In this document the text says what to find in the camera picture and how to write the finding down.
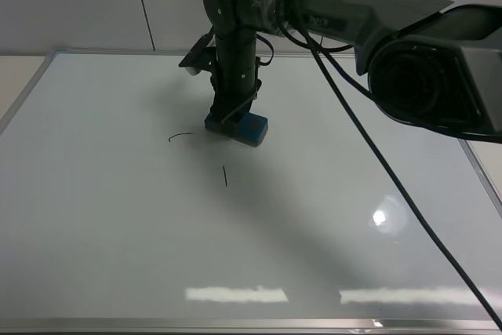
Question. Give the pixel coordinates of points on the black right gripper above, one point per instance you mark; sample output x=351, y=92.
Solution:
x=234, y=74

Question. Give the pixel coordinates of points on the blue board eraser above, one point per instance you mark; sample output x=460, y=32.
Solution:
x=249, y=129

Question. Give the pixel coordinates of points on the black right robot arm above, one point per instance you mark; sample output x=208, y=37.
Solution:
x=428, y=63

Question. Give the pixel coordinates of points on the white aluminium-framed whiteboard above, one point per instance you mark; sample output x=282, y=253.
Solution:
x=121, y=214

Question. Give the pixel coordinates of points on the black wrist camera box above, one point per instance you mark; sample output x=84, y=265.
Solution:
x=200, y=57

